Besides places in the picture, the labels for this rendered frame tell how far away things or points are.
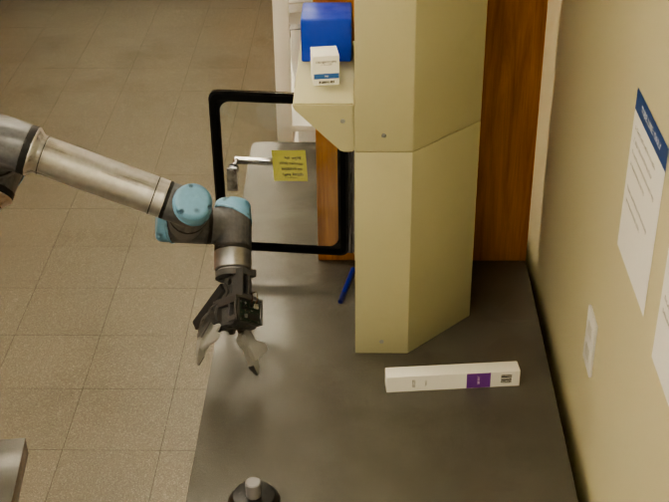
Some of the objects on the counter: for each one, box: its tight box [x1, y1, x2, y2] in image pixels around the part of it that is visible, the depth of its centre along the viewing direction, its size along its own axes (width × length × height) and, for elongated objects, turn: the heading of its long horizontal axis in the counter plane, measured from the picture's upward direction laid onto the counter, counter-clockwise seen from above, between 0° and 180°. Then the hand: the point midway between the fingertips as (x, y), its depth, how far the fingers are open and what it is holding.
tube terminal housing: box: [354, 0, 488, 354], centre depth 241 cm, size 25×32×77 cm
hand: (225, 372), depth 232 cm, fingers open, 14 cm apart
